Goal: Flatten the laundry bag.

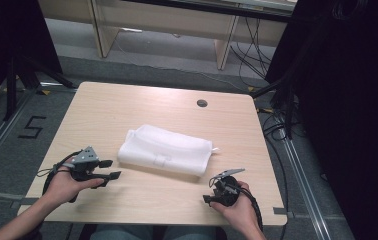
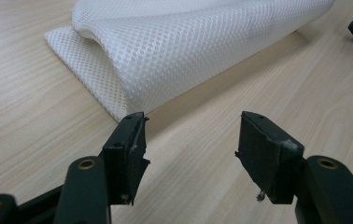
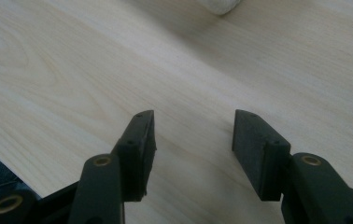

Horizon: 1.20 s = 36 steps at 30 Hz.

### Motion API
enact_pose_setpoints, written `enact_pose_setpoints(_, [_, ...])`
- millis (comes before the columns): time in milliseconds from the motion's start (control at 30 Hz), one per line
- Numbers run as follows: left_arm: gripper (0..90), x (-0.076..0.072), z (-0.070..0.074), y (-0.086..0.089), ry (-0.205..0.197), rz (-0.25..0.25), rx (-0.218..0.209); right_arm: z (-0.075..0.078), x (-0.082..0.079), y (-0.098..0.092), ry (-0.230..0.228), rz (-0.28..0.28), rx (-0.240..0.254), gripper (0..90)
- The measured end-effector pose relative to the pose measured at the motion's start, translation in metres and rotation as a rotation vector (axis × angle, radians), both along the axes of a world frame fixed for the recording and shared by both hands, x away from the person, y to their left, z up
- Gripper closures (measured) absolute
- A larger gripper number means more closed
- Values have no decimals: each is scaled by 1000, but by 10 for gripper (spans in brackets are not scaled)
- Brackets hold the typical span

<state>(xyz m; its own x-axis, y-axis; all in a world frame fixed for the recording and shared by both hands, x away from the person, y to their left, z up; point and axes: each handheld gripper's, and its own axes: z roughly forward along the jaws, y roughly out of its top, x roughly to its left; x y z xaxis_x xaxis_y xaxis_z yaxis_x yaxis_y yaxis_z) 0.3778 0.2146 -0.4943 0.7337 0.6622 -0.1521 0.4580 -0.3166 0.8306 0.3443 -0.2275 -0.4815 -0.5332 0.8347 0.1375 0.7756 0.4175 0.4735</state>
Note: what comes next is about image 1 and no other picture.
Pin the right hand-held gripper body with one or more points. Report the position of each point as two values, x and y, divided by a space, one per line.
226 192

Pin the person's left hand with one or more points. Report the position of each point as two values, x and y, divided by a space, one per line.
64 186

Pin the black curtain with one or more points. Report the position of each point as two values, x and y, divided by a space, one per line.
10 40
350 116

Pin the white mesh zipper bag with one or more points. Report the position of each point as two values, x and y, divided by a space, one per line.
167 150

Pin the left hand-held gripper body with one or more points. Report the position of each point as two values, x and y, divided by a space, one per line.
85 159

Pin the person's right hand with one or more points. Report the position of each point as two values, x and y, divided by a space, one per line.
240 210

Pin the round grey table grommet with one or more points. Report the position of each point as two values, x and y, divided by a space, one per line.
202 103

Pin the metal floor rail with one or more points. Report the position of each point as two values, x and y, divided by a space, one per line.
2 133
305 190

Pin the light wooden background desk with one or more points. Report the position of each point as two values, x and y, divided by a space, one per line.
163 16

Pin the black metal stand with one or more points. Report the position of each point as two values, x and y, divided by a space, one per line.
11 90
288 106

